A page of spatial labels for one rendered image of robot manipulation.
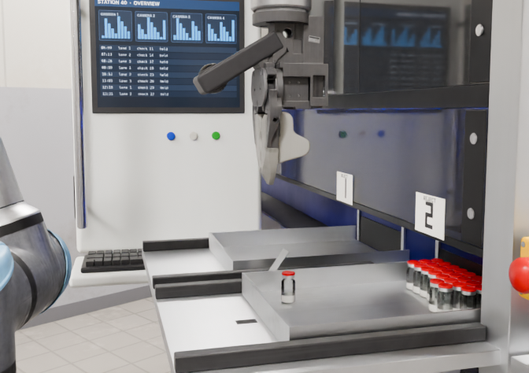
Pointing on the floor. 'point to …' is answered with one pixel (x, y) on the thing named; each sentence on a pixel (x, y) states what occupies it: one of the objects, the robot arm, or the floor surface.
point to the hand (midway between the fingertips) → (264, 175)
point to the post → (507, 171)
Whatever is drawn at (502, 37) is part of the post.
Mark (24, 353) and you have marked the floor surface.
